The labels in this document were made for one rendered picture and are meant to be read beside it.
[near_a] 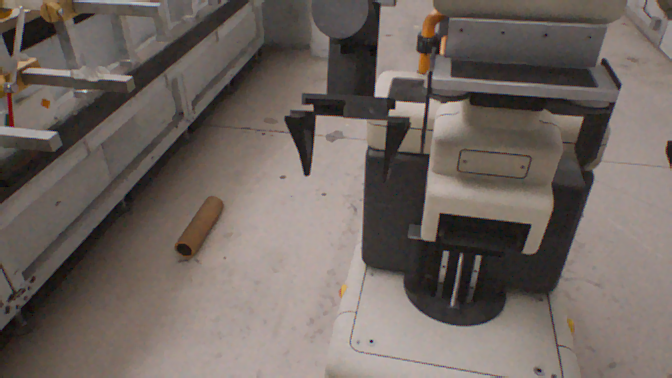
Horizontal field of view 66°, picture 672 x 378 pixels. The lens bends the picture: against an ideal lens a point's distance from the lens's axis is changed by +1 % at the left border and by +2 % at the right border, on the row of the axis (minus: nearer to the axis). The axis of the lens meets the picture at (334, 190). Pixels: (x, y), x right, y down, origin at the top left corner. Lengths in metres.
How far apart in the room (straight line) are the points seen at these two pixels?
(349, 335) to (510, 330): 0.41
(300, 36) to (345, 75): 3.38
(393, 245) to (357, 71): 0.89
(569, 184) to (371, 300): 0.61
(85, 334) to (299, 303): 0.69
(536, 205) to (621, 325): 1.06
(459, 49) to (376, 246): 0.74
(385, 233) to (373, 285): 0.17
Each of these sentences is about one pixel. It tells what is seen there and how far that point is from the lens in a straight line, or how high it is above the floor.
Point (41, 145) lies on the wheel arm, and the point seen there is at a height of 0.83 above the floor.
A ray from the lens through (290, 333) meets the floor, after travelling 1.73.
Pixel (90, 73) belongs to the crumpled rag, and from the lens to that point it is 1.34.
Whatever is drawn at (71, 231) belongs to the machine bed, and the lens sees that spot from 2.05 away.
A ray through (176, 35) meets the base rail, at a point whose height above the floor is 0.70.
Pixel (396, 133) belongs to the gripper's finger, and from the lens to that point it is 0.57.
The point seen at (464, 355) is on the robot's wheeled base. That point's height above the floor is 0.28.
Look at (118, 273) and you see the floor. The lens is 2.07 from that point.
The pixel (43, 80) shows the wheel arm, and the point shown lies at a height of 0.84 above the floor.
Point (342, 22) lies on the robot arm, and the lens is 0.52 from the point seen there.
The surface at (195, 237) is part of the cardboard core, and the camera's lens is 2.03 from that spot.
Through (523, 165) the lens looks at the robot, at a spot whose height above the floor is 0.85.
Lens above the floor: 1.33
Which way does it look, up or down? 35 degrees down
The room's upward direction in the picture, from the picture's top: straight up
